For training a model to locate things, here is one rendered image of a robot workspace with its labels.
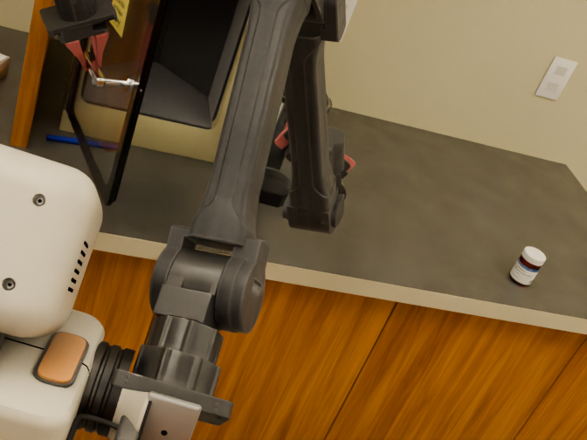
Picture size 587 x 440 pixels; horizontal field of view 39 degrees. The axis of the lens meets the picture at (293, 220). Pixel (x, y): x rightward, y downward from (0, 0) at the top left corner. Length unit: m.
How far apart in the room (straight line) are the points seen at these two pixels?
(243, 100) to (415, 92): 1.33
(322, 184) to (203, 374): 0.48
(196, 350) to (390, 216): 1.00
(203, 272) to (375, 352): 0.91
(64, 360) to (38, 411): 0.06
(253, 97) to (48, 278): 0.32
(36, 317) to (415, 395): 1.25
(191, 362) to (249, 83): 0.31
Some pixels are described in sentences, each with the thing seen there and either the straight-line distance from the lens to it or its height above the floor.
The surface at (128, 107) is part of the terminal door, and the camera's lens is 1.29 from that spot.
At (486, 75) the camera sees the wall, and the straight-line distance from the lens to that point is 2.23.
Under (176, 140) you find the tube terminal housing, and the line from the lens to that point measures 1.66.
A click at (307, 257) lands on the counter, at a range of 1.52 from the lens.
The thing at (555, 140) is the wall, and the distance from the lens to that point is 2.42.
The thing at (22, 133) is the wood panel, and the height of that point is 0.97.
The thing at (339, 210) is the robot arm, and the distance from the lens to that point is 1.28.
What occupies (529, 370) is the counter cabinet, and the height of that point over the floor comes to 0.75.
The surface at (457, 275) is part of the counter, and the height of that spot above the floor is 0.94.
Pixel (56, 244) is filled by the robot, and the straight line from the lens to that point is 0.70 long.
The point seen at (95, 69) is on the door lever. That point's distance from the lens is 1.31.
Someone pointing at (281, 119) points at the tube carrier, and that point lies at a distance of 1.54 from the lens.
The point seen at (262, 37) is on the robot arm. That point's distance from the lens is 0.92.
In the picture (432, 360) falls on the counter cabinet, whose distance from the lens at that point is 1.77.
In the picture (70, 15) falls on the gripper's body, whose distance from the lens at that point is 1.26.
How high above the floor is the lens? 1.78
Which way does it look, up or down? 31 degrees down
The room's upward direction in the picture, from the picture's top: 22 degrees clockwise
